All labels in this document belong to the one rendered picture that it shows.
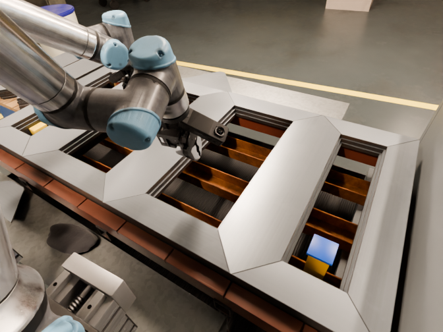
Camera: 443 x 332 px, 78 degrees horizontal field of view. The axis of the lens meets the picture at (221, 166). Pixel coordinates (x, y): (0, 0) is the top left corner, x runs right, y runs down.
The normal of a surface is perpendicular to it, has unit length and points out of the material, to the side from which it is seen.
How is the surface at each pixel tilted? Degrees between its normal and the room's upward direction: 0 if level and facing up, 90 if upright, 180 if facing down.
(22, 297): 57
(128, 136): 106
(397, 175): 0
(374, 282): 0
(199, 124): 35
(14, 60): 101
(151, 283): 0
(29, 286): 61
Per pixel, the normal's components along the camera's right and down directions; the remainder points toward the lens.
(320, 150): -0.06, -0.72
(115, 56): 0.68, 0.48
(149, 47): -0.12, -0.49
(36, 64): 0.96, 0.19
